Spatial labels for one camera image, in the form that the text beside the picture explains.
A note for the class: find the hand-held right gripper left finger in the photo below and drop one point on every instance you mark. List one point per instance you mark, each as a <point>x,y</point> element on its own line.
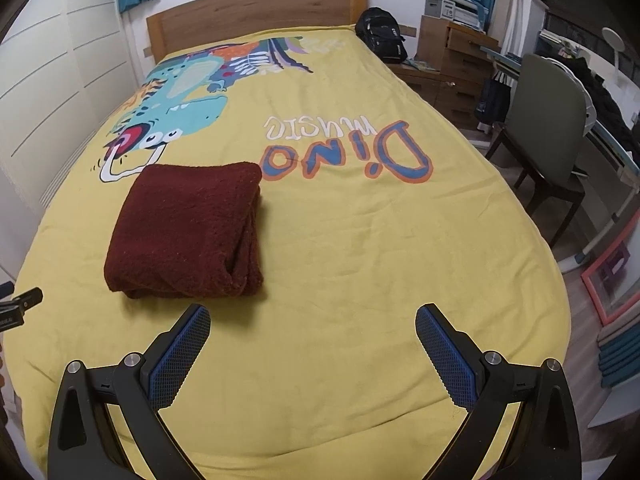
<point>180,355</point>

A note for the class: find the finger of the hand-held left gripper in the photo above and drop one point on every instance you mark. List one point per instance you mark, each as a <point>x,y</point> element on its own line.
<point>4,290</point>
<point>17,305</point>

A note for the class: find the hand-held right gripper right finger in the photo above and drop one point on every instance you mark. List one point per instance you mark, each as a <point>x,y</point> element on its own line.
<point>447,355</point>

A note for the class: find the maroon knit sweater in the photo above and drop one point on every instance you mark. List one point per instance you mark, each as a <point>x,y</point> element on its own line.
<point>185,230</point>

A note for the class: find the yellow printed blanket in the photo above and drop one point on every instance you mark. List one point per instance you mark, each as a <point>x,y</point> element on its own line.
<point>350,260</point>

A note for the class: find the stack of teal panels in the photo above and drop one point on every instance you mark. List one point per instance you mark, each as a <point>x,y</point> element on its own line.
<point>622,355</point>

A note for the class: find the white board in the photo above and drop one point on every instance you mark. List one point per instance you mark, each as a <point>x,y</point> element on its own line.
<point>617,402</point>

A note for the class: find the white wardrobe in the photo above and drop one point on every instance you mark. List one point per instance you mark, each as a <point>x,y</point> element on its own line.
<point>60,60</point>

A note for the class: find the dark tote bag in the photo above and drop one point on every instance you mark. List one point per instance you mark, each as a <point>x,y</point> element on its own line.
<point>492,102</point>

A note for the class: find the grey chair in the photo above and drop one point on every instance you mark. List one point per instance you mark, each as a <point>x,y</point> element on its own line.
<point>545,110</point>

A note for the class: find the wooden dresser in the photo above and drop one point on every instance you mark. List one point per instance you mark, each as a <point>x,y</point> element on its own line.
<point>460,85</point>

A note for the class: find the wooden nightstand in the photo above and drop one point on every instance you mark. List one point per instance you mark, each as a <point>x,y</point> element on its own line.
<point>422,82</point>

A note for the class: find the black jacket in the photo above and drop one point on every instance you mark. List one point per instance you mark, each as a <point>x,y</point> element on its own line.
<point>605,95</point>

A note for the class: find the black backpack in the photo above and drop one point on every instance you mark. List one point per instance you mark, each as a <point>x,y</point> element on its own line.
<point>382,32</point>

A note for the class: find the white printer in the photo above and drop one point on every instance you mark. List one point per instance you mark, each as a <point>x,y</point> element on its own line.
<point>450,7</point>

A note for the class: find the wooden headboard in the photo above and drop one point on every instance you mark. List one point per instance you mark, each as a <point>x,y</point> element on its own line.
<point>260,15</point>

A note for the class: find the white desk lamp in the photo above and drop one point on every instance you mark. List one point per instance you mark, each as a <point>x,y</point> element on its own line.
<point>614,40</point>

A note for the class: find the pink picture frame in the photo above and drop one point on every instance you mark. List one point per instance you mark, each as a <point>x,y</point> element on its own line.
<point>595,292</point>

